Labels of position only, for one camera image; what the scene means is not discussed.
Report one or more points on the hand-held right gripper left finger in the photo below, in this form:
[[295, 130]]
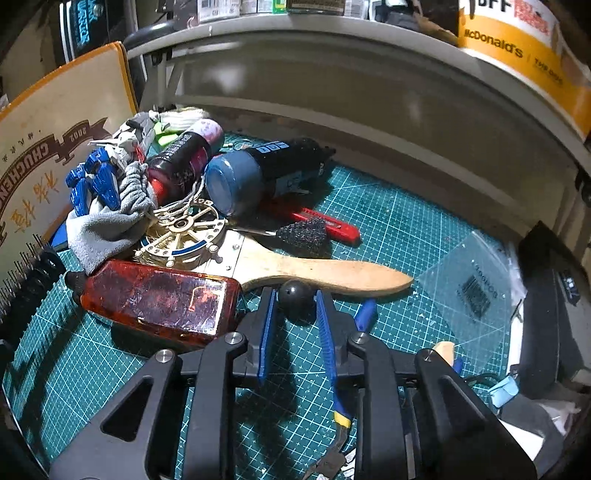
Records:
[[265, 332]]

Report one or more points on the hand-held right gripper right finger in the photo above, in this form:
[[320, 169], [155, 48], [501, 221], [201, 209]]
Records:
[[328, 337]]

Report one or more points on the black ball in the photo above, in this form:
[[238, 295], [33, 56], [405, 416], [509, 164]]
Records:
[[298, 295]]

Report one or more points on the brown cardboard box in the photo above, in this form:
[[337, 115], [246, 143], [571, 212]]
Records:
[[55, 138]]

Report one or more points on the black triangular sponge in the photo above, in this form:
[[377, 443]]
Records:
[[307, 237]]

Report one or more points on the red utility knife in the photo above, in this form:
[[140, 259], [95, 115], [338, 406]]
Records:
[[341, 230]]

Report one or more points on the small beige block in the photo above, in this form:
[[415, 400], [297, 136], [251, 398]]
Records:
[[444, 353]]

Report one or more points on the amber transparent plastic case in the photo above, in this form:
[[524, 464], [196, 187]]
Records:
[[152, 295]]

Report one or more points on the wooden wheel model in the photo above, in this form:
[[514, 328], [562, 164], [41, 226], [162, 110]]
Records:
[[184, 230]]

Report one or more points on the green cutting mat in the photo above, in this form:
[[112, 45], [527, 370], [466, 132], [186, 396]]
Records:
[[406, 221]]

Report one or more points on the clear plastic bag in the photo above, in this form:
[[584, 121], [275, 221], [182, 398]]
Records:
[[461, 277]]

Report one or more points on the blue paint bottle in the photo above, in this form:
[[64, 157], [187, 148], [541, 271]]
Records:
[[240, 182]]

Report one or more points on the light blue paper scrap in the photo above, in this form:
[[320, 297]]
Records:
[[505, 390]]

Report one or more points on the grey fabric glove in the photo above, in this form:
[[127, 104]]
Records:
[[106, 230]]

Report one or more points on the dark bottle pink cap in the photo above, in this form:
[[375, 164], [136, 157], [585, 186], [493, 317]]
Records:
[[184, 157]]

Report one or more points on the white paper sheet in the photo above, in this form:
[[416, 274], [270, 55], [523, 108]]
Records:
[[521, 443]]

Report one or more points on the blue white model parts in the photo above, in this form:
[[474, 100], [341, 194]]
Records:
[[99, 182]]

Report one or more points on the black flat device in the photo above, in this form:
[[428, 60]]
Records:
[[549, 295]]

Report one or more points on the dark blue sheet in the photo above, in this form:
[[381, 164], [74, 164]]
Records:
[[57, 240]]

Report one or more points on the black hair brush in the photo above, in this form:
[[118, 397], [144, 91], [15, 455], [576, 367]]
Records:
[[37, 277]]

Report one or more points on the white desk shelf riser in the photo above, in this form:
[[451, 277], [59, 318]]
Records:
[[323, 92]]

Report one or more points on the large clear bottle white label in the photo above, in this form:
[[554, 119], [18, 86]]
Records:
[[217, 9]]

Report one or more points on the small dark box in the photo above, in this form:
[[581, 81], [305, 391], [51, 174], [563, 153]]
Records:
[[314, 5]]

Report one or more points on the yellow white paper bucket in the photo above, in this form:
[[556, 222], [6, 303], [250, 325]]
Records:
[[508, 41]]

